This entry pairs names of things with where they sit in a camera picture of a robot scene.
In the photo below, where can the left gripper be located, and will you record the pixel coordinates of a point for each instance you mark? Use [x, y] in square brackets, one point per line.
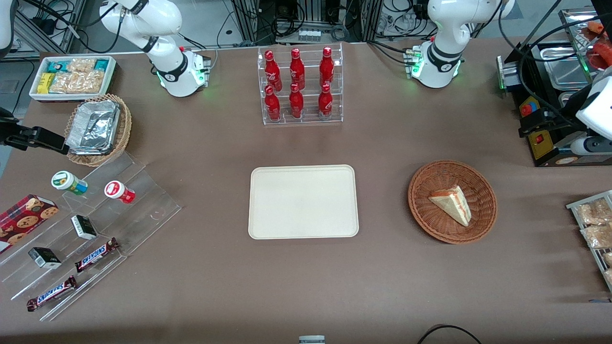
[556, 121]

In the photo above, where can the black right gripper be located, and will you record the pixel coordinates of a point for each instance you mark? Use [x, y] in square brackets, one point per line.
[14, 134]

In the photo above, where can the triangle sandwich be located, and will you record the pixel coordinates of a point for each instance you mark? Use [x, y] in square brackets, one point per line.
[454, 203]

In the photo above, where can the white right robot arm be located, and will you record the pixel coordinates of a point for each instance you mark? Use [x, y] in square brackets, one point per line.
[172, 71]

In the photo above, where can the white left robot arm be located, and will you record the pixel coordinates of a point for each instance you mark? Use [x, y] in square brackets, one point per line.
[437, 67]

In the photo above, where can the tan wicker basket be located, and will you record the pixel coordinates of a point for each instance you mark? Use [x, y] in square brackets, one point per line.
[123, 129]

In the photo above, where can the round brown wicker basket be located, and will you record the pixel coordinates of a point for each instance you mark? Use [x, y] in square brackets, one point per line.
[430, 210]

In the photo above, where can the beige plastic tray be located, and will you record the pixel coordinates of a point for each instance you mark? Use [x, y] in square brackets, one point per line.
[303, 201]

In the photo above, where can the black food warmer cabinet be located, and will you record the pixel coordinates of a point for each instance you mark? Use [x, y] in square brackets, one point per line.
[540, 148]

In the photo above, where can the steel warmer pan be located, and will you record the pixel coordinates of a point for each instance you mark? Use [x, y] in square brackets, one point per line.
[564, 67]
[569, 99]

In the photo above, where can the stacked aluminium foil containers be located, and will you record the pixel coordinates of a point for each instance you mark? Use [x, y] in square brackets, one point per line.
[93, 128]

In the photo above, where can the green lidded cup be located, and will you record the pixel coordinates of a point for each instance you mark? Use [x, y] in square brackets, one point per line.
[67, 182]

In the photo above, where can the white rectangular snack bin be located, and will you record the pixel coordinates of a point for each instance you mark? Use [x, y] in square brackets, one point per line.
[71, 97]

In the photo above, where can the yellow snack pack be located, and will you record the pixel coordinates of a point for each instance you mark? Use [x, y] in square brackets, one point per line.
[45, 83]

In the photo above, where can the clear bag of crackers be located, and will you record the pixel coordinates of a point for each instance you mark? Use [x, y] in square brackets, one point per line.
[81, 65]
[63, 82]
[91, 81]

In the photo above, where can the teal snack pack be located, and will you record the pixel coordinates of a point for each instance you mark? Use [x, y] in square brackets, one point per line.
[56, 66]
[102, 65]

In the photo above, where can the red chocolate cookie box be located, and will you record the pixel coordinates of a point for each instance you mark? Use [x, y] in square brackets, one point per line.
[24, 220]

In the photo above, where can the red lidded cup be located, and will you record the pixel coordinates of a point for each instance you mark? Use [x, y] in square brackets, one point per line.
[117, 191]

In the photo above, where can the red sausages on skewers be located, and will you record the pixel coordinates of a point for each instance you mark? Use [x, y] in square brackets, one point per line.
[603, 48]

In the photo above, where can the small black carton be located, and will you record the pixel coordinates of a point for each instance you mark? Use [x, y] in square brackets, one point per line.
[84, 227]
[45, 258]

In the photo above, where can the clear bag of fried snacks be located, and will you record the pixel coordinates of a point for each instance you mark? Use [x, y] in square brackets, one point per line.
[597, 236]
[593, 212]

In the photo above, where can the clear acrylic stepped stand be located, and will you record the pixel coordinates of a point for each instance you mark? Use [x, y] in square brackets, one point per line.
[143, 215]

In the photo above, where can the Snickers chocolate bar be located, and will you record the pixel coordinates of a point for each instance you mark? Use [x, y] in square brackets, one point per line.
[95, 255]
[51, 293]

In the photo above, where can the red cola bottle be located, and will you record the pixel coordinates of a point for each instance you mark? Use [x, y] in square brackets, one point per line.
[325, 102]
[272, 71]
[296, 104]
[272, 106]
[297, 70]
[326, 68]

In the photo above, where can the clear acrylic bottle rack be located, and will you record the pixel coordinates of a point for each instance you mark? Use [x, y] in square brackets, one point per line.
[310, 119]

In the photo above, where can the white power strip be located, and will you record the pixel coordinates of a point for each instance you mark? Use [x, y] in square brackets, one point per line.
[309, 35]

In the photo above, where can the small grey device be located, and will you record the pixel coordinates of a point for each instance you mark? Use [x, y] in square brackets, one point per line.
[311, 340]

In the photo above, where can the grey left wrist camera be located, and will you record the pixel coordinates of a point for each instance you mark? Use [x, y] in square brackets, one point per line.
[593, 145]

